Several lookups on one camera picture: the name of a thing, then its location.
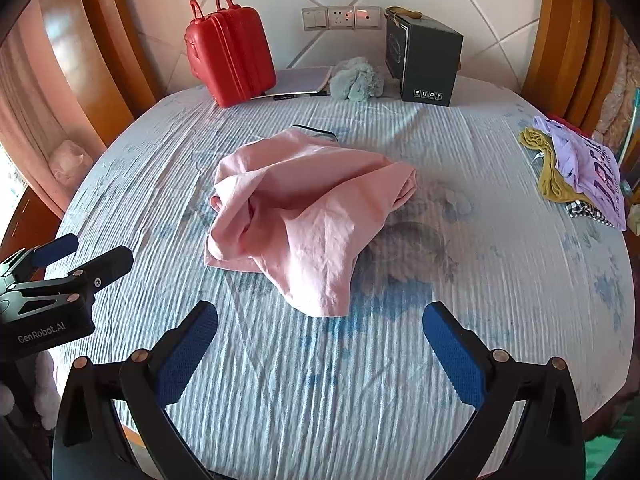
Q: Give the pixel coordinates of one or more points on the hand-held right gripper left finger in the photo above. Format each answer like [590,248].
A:
[185,355]

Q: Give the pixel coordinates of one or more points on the white wall switch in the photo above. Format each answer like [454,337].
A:
[314,19]

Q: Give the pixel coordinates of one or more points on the black white checkered cloth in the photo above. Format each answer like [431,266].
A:
[590,211]

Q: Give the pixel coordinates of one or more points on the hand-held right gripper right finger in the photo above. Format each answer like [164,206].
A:
[452,355]

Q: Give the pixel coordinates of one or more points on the white notebook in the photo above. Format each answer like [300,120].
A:
[300,79]

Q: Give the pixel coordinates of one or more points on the grey plush toy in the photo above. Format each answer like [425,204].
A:
[356,80]

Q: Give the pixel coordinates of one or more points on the light blue bed sheet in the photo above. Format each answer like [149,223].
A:
[500,285]

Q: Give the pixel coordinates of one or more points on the purple printed shirt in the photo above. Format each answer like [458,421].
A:
[592,170]

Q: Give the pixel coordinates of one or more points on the red small suitcase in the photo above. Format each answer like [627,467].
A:
[232,50]

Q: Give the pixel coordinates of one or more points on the pink curtain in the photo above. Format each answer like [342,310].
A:
[25,110]

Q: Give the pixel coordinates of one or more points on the black pen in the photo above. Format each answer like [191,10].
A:
[300,95]

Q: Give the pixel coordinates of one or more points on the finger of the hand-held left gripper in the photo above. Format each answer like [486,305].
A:
[55,250]
[107,263]

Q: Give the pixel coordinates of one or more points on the white wall socket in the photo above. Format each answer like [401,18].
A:
[368,17]
[340,17]

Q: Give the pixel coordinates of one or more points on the green pole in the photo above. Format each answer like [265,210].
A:
[631,125]

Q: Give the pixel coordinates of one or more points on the pink pants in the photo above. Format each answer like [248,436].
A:
[310,210]

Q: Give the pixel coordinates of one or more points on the wooden headboard frame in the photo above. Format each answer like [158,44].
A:
[120,35]
[565,35]

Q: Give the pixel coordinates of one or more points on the mustard yellow garment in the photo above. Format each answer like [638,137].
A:
[547,170]

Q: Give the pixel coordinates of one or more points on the floral cloth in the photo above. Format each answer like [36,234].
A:
[617,90]

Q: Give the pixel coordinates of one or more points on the dark green gift bag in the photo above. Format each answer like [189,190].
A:
[430,60]

